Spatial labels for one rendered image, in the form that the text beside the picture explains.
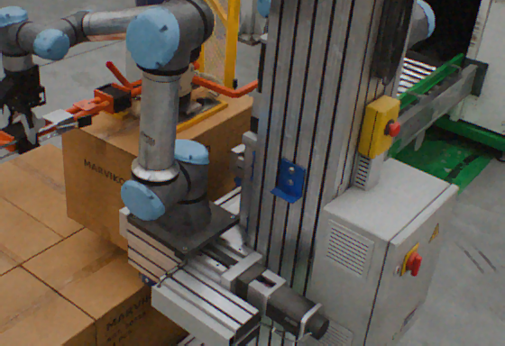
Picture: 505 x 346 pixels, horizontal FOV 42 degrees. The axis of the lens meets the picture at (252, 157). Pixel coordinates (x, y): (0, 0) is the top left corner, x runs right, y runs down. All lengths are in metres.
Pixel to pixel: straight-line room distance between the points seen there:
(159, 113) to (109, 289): 1.01
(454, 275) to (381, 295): 1.89
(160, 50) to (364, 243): 0.65
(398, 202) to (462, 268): 1.92
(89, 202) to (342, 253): 1.02
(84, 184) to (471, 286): 2.01
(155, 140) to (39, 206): 1.30
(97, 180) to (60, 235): 0.43
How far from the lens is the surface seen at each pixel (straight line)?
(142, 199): 1.59
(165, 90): 1.46
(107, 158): 2.15
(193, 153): 1.68
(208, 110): 2.29
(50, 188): 2.86
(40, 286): 2.39
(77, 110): 2.04
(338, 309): 1.74
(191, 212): 1.76
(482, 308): 3.38
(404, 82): 4.06
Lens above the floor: 2.15
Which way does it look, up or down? 32 degrees down
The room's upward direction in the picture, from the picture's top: 6 degrees clockwise
